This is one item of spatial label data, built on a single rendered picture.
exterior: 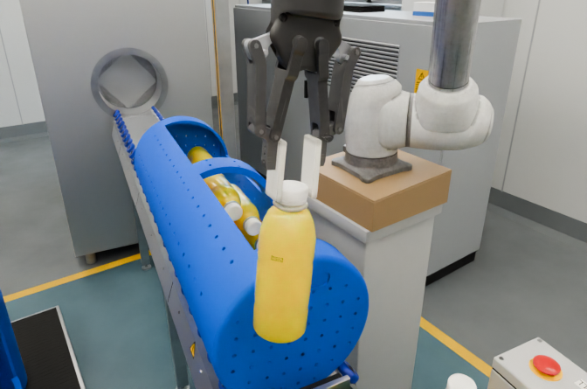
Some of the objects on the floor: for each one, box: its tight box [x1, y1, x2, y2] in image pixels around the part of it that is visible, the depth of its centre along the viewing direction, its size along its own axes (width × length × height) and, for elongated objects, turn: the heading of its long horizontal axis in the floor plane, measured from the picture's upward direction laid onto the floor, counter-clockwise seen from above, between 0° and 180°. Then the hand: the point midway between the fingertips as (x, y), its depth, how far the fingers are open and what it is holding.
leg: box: [130, 192, 151, 271], centre depth 264 cm, size 6×6×63 cm
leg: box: [163, 292, 190, 389], centre depth 182 cm, size 6×6×63 cm
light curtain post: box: [209, 0, 237, 159], centre depth 214 cm, size 6×6×170 cm
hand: (293, 169), depth 51 cm, fingers closed on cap, 4 cm apart
